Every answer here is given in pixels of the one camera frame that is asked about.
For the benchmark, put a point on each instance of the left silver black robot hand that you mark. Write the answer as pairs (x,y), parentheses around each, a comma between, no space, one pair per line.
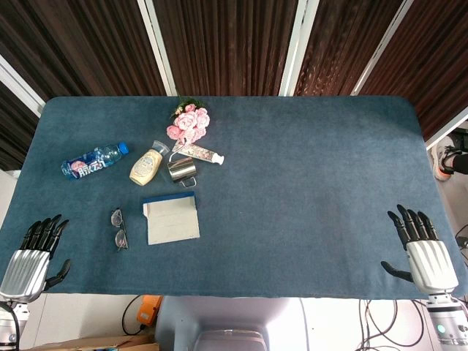
(25,267)

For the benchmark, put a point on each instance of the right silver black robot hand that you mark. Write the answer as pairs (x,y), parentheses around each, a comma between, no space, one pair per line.
(431,263)

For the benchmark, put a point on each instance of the eyeglasses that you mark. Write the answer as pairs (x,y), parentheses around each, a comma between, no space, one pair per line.
(121,238)

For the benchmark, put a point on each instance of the blue box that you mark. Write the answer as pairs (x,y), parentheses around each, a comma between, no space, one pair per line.
(172,223)

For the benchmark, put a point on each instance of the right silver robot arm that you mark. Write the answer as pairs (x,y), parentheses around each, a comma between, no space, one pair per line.
(446,321)

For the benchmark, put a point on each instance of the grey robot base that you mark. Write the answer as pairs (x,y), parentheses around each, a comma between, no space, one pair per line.
(219,314)

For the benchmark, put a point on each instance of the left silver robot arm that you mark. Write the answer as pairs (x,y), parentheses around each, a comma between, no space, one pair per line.
(9,325)

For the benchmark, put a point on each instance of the white orange sneaker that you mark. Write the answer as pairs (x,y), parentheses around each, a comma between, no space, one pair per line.
(444,162)

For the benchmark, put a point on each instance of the person leg black trousers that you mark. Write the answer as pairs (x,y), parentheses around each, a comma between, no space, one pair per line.
(461,161)

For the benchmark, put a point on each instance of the blue labelled water bottle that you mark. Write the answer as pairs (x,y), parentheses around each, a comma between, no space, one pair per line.
(91,162)

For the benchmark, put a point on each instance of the brown curtain panel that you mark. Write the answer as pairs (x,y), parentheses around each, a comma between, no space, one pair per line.
(73,44)
(11,139)
(226,44)
(336,36)
(438,55)

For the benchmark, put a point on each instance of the orange device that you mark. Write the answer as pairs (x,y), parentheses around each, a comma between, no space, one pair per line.
(150,311)

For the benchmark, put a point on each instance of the cream squeeze sauce bottle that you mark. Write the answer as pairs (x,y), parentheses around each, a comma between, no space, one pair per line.
(146,168)

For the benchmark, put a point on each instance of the blue tablecloth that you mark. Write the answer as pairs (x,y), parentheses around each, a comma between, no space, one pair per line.
(292,183)

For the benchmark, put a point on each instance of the stainless steel cup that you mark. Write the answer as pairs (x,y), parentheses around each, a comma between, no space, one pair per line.
(181,170)

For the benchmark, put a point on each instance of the floral toothpaste tube white cap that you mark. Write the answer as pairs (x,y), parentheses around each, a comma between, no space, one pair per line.
(197,153)

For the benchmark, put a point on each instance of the pink artificial flower bouquet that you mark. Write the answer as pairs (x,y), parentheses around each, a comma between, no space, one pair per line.
(190,120)

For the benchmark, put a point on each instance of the white partition frame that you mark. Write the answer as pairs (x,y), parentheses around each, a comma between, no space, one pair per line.
(156,44)
(295,47)
(384,47)
(448,128)
(18,86)

